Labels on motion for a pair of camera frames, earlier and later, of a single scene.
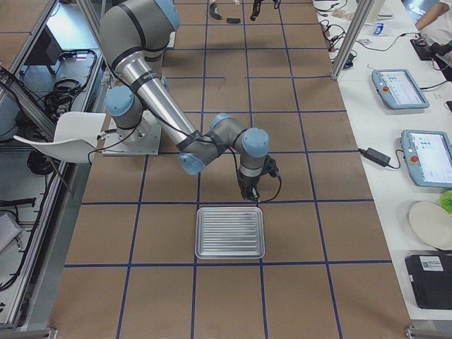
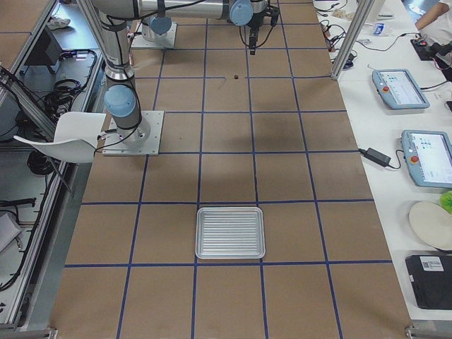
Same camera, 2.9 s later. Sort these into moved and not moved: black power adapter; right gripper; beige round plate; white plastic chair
Moved: right gripper
Not moved: black power adapter; white plastic chair; beige round plate
